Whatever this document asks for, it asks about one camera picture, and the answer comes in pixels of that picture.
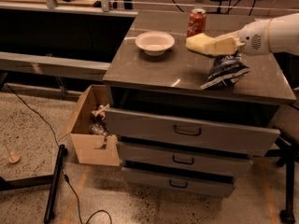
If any white paper bowl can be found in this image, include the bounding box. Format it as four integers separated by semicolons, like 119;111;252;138
135;31;175;56

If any top grey drawer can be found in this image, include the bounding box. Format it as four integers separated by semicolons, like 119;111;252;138
105;108;280;156

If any black floor cable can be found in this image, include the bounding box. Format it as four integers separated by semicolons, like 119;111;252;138
5;83;113;224

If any blue chip bag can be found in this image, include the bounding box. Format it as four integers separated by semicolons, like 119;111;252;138
201;51;249;90

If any middle grey drawer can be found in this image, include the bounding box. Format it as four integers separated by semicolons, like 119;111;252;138
118;141;252;177

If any black chair base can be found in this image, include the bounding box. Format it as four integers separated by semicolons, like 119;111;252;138
265;136;299;224

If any yellow sponge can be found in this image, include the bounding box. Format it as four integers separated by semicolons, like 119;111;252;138
186;33;214;54

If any cardboard box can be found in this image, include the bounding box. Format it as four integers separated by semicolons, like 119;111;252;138
61;85;120;166

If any grey drawer cabinet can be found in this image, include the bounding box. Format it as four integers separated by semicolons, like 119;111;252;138
104;11;295;185

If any grey drawer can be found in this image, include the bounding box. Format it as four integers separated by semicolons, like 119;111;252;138
105;108;280;156
118;141;252;177
121;167;235;198

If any black table leg base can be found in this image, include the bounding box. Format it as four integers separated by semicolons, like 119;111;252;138
0;144;68;224

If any red soda can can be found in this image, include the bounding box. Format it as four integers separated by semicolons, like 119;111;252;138
187;8;206;37

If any grey metal railing beam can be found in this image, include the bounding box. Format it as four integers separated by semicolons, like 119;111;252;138
0;52;110;81

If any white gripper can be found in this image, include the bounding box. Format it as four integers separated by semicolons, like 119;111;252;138
205;20;270;56

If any bottom grey drawer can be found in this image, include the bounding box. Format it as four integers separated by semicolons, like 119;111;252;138
121;167;235;198

